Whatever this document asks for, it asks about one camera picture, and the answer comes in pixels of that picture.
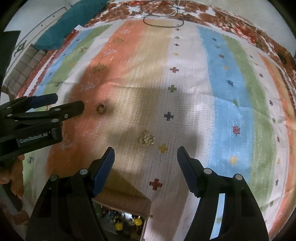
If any person's left hand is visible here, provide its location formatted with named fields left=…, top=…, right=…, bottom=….
left=1, top=155, right=25, bottom=199

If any yellow and dark bead bracelet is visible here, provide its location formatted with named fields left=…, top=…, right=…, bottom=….
left=113, top=214, right=143, bottom=235

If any striped grey mattress edge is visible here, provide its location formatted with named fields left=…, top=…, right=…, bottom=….
left=2, top=45, right=47, bottom=99

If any black charging cable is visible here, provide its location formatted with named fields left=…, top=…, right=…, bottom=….
left=140, top=0, right=185, bottom=28

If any white jewelry box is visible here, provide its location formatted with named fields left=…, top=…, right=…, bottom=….
left=93, top=200, right=147, bottom=240

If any striped colourful bed cloth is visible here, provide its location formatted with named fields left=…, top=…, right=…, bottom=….
left=19, top=19, right=295, bottom=240

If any teal pillow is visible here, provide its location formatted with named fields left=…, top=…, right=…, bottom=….
left=34, top=0, right=107, bottom=51

